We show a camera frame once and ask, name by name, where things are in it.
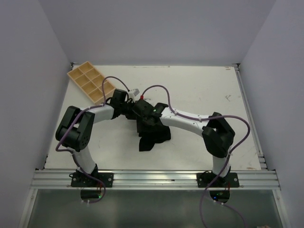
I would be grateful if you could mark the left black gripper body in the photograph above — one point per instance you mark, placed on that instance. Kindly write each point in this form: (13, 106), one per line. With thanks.
(127, 110)

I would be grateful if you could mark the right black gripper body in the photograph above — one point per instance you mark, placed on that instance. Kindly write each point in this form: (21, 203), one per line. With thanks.
(142, 123)

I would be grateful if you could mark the black underwear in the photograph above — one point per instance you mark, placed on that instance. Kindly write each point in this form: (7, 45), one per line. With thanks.
(150, 135)

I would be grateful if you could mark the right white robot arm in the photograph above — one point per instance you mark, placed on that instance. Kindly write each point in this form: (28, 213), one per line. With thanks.
(215, 131)

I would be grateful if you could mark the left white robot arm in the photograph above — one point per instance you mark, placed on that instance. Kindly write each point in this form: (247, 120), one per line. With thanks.
(74, 131)

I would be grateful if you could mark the wooden compartment tray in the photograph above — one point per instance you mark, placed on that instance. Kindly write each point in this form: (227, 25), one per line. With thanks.
(92, 82)

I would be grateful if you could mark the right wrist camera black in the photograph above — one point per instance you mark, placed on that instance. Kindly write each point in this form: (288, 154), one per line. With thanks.
(142, 108)

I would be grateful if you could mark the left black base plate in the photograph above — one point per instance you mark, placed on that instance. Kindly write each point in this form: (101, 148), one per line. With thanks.
(79, 179)

